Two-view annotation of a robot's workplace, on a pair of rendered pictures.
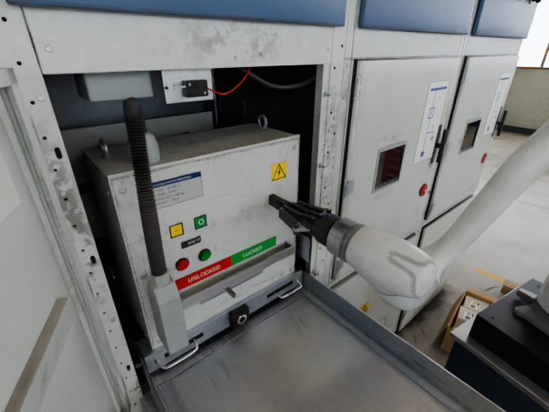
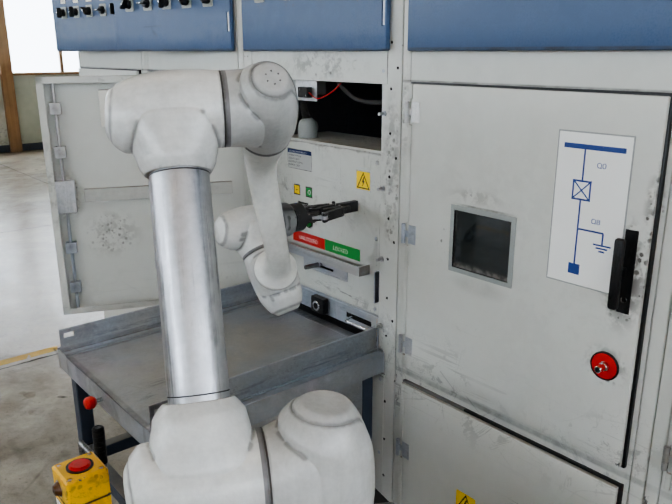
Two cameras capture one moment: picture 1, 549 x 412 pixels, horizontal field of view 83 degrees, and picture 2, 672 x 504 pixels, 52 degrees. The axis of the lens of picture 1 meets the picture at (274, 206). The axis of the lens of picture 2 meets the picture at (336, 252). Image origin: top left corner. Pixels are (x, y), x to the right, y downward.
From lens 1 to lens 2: 2.02 m
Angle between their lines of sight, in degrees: 82
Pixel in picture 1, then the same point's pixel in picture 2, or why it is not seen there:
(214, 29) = (306, 57)
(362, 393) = (243, 364)
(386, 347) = (288, 379)
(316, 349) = (292, 349)
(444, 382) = (236, 389)
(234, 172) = (330, 163)
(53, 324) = (214, 182)
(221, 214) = (321, 195)
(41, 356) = not seen: hidden behind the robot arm
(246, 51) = (322, 70)
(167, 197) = (294, 161)
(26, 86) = not seen: hidden behind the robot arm
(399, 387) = not seen: hidden behind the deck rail
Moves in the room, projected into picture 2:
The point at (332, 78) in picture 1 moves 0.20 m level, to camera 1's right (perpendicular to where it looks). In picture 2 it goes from (389, 98) to (396, 104)
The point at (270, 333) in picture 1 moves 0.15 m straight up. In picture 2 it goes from (312, 330) to (311, 283)
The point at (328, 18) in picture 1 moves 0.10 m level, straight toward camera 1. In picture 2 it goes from (368, 45) to (328, 45)
